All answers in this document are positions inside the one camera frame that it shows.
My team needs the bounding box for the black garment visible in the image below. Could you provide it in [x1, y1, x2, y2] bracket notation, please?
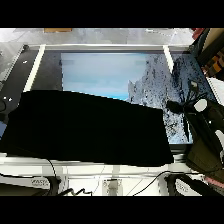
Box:
[0, 89, 175, 168]

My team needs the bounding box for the brown garment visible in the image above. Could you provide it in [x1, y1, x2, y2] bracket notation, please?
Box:
[185, 138, 224, 184]

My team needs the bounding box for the heap of clothes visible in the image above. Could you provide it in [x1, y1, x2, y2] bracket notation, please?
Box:
[191, 28, 224, 81]

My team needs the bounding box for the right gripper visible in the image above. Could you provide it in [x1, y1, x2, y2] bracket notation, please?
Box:
[166, 99, 193, 115]

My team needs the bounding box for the black cable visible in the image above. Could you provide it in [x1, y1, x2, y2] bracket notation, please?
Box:
[45, 157, 61, 183]
[132, 170, 188, 197]
[59, 187, 95, 197]

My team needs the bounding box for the pink garment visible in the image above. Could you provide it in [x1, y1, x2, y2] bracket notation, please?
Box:
[204, 175, 224, 194]

